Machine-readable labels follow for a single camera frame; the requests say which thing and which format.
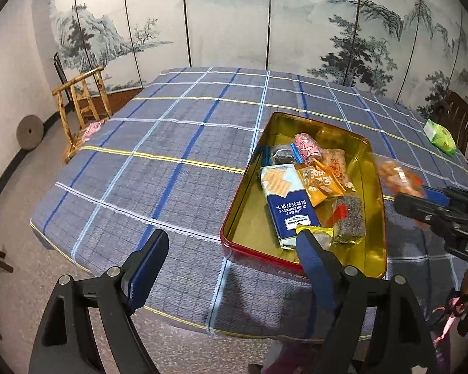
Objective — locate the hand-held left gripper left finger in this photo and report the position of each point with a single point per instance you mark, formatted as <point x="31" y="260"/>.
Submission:
<point x="150" y="268"/>

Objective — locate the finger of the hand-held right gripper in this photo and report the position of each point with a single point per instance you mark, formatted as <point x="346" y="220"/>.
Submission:
<point x="436" y="195"/>
<point x="417" y="208"/>

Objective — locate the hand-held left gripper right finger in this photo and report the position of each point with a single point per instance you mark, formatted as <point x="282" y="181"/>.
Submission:
<point x="316" y="268"/>

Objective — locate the brown snack packet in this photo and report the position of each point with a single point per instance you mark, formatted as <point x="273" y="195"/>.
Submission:
<point x="397" y="177"/>

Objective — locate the red snack packet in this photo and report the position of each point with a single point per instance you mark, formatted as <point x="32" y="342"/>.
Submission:
<point x="340" y="214"/>

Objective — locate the grey sesame bar packet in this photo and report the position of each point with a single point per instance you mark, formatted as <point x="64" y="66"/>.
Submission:
<point x="351" y="218"/>

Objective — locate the light blue cracker packet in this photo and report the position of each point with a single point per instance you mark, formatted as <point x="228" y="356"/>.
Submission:
<point x="292" y="210"/>

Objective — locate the gold tin with red rim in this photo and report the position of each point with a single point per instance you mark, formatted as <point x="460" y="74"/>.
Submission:
<point x="253" y="222"/>

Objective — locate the orange and white snack packet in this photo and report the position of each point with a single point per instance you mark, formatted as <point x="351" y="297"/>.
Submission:
<point x="335" y="165"/>

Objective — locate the dark seaweed snack packet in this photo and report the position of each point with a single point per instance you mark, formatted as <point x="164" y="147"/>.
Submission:
<point x="282" y="154"/>

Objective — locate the pink patterned snack packet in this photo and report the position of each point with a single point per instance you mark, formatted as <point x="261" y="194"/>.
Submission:
<point x="308" y="148"/>

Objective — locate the blue candy wrapper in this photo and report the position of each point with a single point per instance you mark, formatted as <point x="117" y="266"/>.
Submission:
<point x="267" y="156"/>

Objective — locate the green tissue pack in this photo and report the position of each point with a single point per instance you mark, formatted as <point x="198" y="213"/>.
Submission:
<point x="440" y="136"/>

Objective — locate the dark wooden chair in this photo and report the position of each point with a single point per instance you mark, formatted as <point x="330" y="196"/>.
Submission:
<point x="458" y="117"/>

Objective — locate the person's purple clothing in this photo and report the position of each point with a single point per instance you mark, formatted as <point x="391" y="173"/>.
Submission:
<point x="288" y="362"/>

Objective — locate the blue checked tablecloth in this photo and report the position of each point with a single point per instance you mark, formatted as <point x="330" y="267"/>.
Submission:
<point x="160" y="144"/>

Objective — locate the pink cloth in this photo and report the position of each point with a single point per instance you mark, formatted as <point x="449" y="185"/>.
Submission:
<point x="90" y="131"/>

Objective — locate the bamboo chair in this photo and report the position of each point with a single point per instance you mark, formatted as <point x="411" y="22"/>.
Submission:
<point x="64" y="124"/>

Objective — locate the round stone disc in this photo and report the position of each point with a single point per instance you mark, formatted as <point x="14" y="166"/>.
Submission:
<point x="29" y="132"/>

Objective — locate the black metal chair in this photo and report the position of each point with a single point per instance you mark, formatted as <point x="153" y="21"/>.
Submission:
<point x="58" y="70"/>

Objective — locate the painted folding screen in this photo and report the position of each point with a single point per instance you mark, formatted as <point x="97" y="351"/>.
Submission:
<point x="226" y="15"/>

